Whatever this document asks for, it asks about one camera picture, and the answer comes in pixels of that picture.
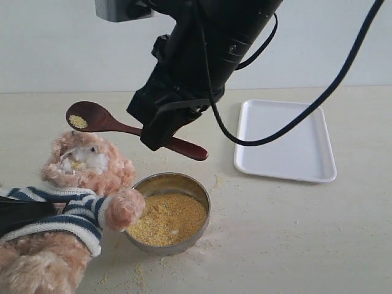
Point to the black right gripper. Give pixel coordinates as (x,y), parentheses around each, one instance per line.
(206,46)

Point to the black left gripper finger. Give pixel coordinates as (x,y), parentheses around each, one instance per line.
(18,213)

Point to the dark red wooden spoon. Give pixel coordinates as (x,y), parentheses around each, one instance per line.
(86,116)

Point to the teddy bear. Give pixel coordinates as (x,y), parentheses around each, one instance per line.
(88,183)

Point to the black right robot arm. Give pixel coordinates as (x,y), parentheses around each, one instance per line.
(194,62)

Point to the steel bowl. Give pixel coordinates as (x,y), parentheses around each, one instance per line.
(170,182)

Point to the yellow millet grains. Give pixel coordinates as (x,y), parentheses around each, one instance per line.
(168,219)

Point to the white plastic tray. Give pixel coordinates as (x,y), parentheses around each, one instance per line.
(302,154)

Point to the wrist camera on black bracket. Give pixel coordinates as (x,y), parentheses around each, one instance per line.
(122,10)

